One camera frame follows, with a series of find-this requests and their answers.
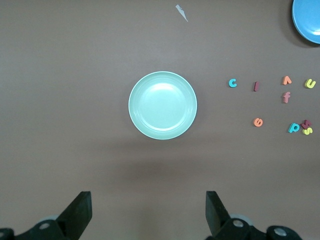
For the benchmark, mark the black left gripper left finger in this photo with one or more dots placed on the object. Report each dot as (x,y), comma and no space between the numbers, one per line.
(72,220)

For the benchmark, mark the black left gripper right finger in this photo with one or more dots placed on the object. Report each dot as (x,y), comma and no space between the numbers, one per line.
(220,220)

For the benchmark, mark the orange foam letter e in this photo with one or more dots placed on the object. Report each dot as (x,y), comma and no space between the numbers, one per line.
(255,122)

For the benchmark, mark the teal foam letter c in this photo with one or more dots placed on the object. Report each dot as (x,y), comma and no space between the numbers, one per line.
(230,83)

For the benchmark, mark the dark red foam letter l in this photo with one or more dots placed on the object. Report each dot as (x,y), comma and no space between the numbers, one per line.
(255,86)

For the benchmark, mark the teal foam letter p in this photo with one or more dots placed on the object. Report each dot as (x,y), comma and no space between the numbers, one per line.
(290,129)

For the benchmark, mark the yellow foam letter s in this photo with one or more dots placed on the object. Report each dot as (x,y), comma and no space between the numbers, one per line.
(307,131)

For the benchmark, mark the pale green round plate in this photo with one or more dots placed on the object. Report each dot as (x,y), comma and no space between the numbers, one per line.
(162,105)

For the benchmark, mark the pink foam letter f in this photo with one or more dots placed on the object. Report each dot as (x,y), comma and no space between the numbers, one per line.
(286,98)

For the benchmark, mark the orange foam letter v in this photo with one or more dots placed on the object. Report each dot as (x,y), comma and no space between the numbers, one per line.
(287,78)

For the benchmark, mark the yellow foam letter u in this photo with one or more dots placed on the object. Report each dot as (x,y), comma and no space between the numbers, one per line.
(310,86)

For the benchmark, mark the white paper scrap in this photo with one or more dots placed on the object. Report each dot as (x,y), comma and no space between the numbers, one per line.
(181,12)

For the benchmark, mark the blue round plate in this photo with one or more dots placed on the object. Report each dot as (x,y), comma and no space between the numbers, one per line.
(308,20)

